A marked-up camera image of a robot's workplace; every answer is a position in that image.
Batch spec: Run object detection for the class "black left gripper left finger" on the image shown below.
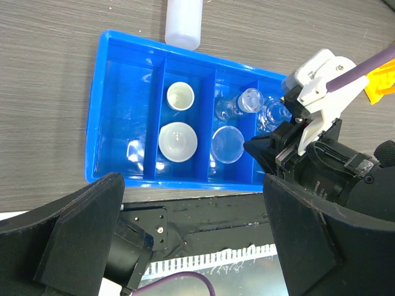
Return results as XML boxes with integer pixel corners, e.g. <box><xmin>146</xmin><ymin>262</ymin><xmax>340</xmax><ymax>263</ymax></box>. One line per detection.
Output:
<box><xmin>1</xmin><ymin>173</ymin><xmax>125</xmax><ymax>295</ymax></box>

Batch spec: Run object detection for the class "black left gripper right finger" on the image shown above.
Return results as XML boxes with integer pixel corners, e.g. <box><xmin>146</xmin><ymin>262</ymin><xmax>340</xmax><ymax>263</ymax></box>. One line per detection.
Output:
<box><xmin>264</xmin><ymin>175</ymin><xmax>394</xmax><ymax>295</ymax></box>

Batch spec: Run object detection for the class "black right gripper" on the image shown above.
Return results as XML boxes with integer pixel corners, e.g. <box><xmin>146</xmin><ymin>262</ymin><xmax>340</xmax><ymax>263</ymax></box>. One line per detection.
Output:
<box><xmin>244</xmin><ymin>119</ymin><xmax>386</xmax><ymax>206</ymax></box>

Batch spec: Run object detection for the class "yellow test tube rack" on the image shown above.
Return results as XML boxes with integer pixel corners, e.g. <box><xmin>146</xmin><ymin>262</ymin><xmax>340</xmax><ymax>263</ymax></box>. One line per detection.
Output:
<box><xmin>364</xmin><ymin>59</ymin><xmax>395</xmax><ymax>105</ymax></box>

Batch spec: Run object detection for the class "small clear glass beaker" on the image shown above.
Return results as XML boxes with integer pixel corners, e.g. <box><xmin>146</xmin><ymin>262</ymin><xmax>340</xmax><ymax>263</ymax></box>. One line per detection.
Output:
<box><xmin>215</xmin><ymin>88</ymin><xmax>265</xmax><ymax>121</ymax></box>

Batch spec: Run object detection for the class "white ceramic evaporating dish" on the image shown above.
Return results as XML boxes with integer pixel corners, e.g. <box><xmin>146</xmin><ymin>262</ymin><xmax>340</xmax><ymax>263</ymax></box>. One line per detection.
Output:
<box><xmin>158</xmin><ymin>121</ymin><xmax>198</xmax><ymax>163</ymax></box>

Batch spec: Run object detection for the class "small white ceramic crucible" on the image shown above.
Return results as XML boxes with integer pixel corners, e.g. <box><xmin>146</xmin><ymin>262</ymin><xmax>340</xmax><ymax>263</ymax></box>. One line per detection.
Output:
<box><xmin>166</xmin><ymin>81</ymin><xmax>195</xmax><ymax>111</ymax></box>

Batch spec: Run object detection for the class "blue plastic divided bin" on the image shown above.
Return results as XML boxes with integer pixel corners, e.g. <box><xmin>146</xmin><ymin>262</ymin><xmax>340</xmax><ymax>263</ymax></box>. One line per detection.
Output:
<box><xmin>85</xmin><ymin>30</ymin><xmax>283</xmax><ymax>192</ymax></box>

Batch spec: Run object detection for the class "white wash bottle red cap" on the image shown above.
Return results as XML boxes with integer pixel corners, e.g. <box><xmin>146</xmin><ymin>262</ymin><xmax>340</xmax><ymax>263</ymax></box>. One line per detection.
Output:
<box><xmin>165</xmin><ymin>0</ymin><xmax>203</xmax><ymax>51</ymax></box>

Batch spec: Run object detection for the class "white slotted cable duct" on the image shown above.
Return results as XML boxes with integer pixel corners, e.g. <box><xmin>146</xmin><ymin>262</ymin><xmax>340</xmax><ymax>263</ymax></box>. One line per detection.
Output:
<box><xmin>143</xmin><ymin>244</ymin><xmax>277</xmax><ymax>280</ymax></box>

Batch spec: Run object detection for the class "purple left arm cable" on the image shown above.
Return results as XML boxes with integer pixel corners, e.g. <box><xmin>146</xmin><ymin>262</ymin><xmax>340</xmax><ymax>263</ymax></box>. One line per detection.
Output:
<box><xmin>129</xmin><ymin>271</ymin><xmax>218</xmax><ymax>296</ymax></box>

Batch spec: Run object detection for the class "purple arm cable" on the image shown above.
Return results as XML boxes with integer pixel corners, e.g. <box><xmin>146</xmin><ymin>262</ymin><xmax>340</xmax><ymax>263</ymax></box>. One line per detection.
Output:
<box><xmin>129</xmin><ymin>271</ymin><xmax>218</xmax><ymax>296</ymax></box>
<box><xmin>326</xmin><ymin>43</ymin><xmax>395</xmax><ymax>93</ymax></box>

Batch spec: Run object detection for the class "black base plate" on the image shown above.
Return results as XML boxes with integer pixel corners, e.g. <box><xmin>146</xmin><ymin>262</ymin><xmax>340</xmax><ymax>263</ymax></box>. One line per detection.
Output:
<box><xmin>120</xmin><ymin>193</ymin><xmax>274</xmax><ymax>262</ymax></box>

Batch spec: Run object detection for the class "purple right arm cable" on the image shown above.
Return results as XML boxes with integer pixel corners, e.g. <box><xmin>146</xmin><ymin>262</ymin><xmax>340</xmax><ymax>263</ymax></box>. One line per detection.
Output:
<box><xmin>326</xmin><ymin>43</ymin><xmax>395</xmax><ymax>93</ymax></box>

